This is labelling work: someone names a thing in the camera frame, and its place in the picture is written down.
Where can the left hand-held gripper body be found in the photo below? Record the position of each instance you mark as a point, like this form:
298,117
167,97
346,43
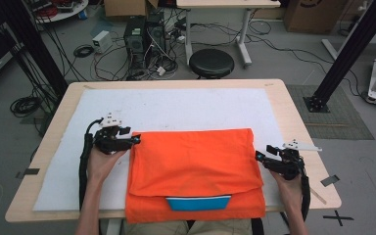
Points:
106,140

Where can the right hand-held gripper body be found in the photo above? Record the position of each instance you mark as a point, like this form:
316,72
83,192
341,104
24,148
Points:
289,166

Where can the orange polo shirt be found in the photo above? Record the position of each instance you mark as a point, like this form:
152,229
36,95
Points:
192,156

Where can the person's right hand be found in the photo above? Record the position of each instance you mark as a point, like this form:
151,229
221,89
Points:
290,192

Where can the person's left hand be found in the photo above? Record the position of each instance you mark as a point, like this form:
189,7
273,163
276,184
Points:
101,166

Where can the thin wooden stick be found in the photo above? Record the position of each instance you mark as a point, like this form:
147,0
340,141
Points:
318,196

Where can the grey tape strip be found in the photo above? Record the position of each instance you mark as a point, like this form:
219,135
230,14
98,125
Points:
329,180

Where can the white mat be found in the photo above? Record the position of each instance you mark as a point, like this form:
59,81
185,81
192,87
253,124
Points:
176,107

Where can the grey floor mat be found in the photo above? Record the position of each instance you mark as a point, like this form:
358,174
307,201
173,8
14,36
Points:
339,124

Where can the black chair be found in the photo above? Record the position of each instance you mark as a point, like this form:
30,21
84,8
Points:
258,226

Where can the black tape strip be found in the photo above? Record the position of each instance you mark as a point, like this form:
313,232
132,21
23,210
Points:
29,172

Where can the black computer tower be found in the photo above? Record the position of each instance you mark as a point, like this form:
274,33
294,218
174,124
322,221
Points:
156,40
134,39

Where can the small white box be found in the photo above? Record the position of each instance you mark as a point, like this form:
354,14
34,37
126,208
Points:
102,40

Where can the black round stool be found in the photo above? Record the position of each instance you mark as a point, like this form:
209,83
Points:
211,62

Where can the black metal stand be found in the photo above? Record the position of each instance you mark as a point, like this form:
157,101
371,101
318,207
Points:
349,52
36,45

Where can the round white table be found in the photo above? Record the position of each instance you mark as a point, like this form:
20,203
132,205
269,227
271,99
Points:
62,14

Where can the large cardboard box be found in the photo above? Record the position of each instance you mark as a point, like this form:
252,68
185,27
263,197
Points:
313,16

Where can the white desk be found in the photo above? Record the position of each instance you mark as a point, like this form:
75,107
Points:
225,3

